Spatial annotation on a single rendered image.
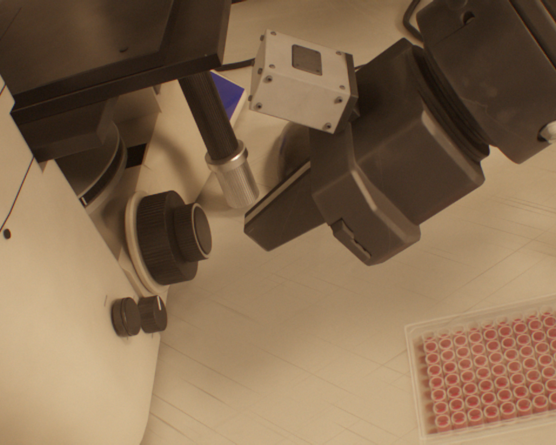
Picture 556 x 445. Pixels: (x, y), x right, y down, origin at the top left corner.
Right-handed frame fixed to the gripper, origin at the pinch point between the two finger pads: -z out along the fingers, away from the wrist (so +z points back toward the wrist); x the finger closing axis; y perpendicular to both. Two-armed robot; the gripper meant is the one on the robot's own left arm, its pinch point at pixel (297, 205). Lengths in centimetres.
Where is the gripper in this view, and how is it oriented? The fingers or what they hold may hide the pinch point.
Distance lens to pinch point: 42.1
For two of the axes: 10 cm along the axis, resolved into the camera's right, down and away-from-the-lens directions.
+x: 0.2, -6.3, 7.8
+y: -6.7, -5.9, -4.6
